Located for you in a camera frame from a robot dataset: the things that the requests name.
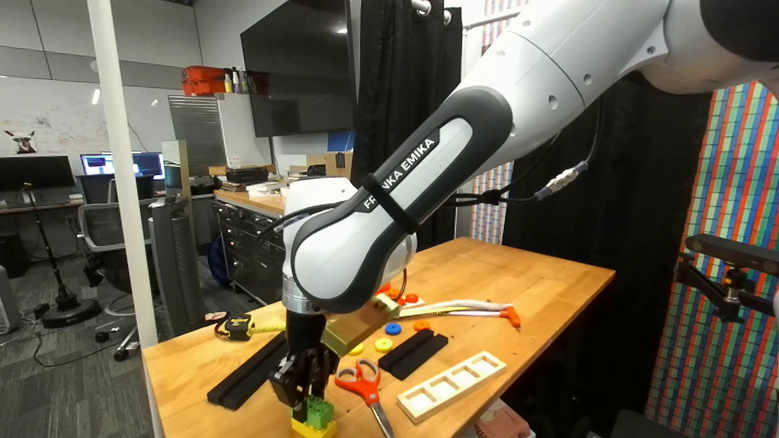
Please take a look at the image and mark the white wooden compartment tray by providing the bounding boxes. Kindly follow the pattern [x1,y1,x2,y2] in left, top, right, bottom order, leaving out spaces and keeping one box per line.
[396,352,507,423]

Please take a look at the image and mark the grey office chair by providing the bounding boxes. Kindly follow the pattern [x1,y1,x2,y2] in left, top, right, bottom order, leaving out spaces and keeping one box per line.
[79,202,138,361]

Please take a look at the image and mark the yellow tape measure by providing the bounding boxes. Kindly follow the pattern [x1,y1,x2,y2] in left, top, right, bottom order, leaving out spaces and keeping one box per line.
[214,315,284,341]

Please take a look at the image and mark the black camera stand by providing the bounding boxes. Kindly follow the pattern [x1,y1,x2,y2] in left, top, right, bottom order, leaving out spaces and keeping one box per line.
[674,235,779,325]

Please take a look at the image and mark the blue toy disc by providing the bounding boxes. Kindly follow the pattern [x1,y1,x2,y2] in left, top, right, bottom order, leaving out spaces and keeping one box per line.
[385,322,401,336]

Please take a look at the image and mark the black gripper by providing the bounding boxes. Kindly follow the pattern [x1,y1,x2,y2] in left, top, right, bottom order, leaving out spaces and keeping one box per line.
[270,313,338,421]

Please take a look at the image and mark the yellow toy disc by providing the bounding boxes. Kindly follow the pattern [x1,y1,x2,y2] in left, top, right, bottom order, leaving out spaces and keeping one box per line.
[373,339,395,354]

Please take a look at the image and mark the red toy pieces cluster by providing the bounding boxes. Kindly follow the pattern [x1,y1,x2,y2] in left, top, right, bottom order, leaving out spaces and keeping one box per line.
[378,285,418,308]

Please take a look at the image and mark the dark drawer cabinet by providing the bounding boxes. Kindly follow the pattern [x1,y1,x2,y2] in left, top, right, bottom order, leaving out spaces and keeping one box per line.
[214,191,284,305]

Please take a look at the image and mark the yellow toy block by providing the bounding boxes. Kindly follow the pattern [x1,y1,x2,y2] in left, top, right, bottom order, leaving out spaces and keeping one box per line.
[289,418,337,438]

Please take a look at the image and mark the orange handled scissors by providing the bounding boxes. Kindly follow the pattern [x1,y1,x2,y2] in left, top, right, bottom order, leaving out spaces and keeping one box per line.
[337,361,395,438]

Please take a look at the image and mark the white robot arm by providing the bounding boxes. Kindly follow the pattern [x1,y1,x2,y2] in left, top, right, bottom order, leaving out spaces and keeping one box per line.
[270,0,779,418]

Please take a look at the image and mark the black curtain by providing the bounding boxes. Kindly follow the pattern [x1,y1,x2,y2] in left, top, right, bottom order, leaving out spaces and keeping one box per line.
[353,0,708,438]

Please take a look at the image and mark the wrist camera on wooden mount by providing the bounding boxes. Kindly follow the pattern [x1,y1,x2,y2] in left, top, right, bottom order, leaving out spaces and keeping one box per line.
[322,294,400,355]

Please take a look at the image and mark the white vertical pole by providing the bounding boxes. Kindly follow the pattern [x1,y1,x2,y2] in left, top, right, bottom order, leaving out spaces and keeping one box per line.
[87,0,159,348]

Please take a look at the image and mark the black wall monitor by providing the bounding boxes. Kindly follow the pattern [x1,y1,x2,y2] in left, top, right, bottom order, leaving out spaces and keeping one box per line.
[242,0,356,137]

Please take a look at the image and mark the green toy block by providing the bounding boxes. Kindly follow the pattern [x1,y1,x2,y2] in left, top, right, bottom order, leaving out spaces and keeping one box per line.
[308,398,333,429]

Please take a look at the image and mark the long black rail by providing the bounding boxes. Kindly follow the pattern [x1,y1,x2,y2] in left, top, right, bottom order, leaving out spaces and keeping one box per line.
[208,333,287,412]

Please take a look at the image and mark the short black rail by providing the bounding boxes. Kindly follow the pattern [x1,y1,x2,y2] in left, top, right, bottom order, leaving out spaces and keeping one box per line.
[378,328,449,379]

